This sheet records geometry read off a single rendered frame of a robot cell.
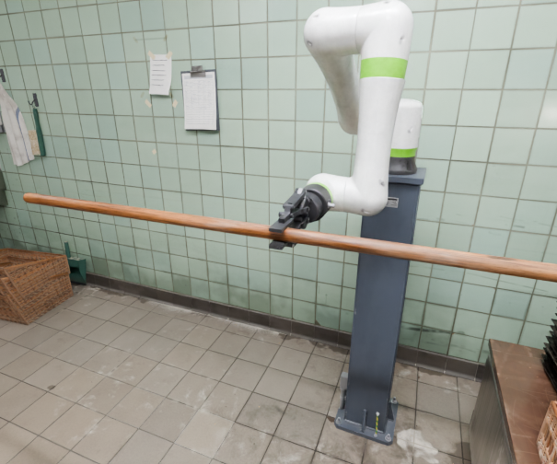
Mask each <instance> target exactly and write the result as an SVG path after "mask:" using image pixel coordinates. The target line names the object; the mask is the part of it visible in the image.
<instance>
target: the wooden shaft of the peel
mask: <svg viewBox="0 0 557 464"><path fill-rule="evenodd" d="M23 200H24V201H25V202H26V203H35V204H40V205H47V206H53V207H59V208H65V209H71V210H77V211H84V212H90V213H96V214H103V215H114V216H120V217H126V218H132V219H138V220H145V221H151V222H157V223H163V224H170V225H175V226H187V227H193V228H200V229H205V230H212V231H218V232H224V233H230V234H237V235H242V236H249V237H255V238H267V239H273V240H279V241H285V242H291V243H297V244H304V245H309V246H316V247H322V248H328V249H340V250H346V251H352V252H358V253H364V254H371V255H377V256H383V257H390V258H395V259H402V260H408V261H419V262H425V263H432V264H438V265H444V266H450V267H457V268H462V269H469V270H475V271H481V272H488V273H499V274H505V275H511V276H517V277H524V278H529V279H536V280H542V281H548V282H555V283H557V264H553V263H547V262H539V261H526V260H520V259H513V258H506V257H499V256H493V255H485V254H479V253H472V252H465V251H458V250H451V249H439V248H431V247H425V246H418V245H411V244H404V243H398V242H390V241H384V240H377V239H370V238H357V237H350V236H344V235H336V234H330V233H323V232H316V231H309V230H303V229H295V228H289V227H288V228H287V229H286V230H285V231H284V232H283V233H276V232H270V231H269V227H270V226H269V225H262V224H255V223H249V222H241V221H235V220H228V219H221V218H214V217H208V216H200V215H187V214H181V213H174V212H167V211H160V210H154V209H146V208H140V207H133V206H126V205H119V204H113V203H100V202H92V201H86V200H79V199H72V198H65V197H59V196H51V195H45V194H38V193H31V192H28V193H25V194H24V196H23Z"/></svg>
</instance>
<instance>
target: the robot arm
mask: <svg viewBox="0 0 557 464"><path fill-rule="evenodd" d="M413 26H414V21H413V16H412V11H411V10H410V9H409V8H408V7H407V6H406V5H405V4H404V3H402V2H401V1H398V0H386V1H382V2H377V3H373V4H369V5H364V6H345V7H323V8H320V9H318V10H317V11H315V12H314V13H313V14H312V15H311V16H310V17H309V18H308V21H307V23H306V25H305V27H304V42H305V44H306V47H307V49H308V51H309V52H310V54H311V55H312V57H313V58H314V60H315V61H316V63H317V65H318V66H319V69H320V71H321V73H322V74H323V75H324V78H325V80H326V82H327V84H328V86H329V89H330V91H331V94H332V97H333V100H334V104H335V107H336V111H337V116H338V122H339V124H340V126H341V128H342V129H343V130H344V131H345V132H346V133H348V134H352V135H357V145H356V153H355V160H354V174H353V176H352V177H351V178H346V177H340V176H335V175H331V174H326V173H321V174H318V175H315V176H314V177H312V178H311V179H310V180H309V181H308V183H307V185H306V187H304V188H303V189H301V188H296V190H295V192H294V193H293V194H292V195H291V196H290V197H289V198H288V200H287V201H286V202H285V203H284V204H283V209H284V212H279V214H278V216H279V218H278V220H277V221H276V222H275V223H273V224H272V225H271V226H270V227H269V231H270V232H276V233H283V232H284V231H285V230H286V229H287V228H288V227H289V228H295V229H305V228H306V227H307V225H308V224H310V223H313V222H316V221H318V220H320V219H321V218H322V217H323V216H324V215H325V214H326V213H327V212H328V211H333V212H345V213H350V214H355V215H362V216H372V215H377V214H378V213H380V212H381V211H382V210H383V209H384V208H385V206H386V204H387V201H388V182H389V175H412V174H416V173H417V169H418V168H417V167H416V164H415V153H416V150H417V148H418V142H419V136H420V130H421V122H422V116H423V104H422V103H421V102H419V101H417V100H414V99H401V95H402V91H403V89H404V85H405V82H406V81H405V80H404V78H405V75H406V70H407V65H408V60H409V55H410V49H411V44H412V33H413ZM354 54H361V68H360V79H359V76H358V74H357V70H356V66H355V62H354ZM290 218H292V219H290Z"/></svg>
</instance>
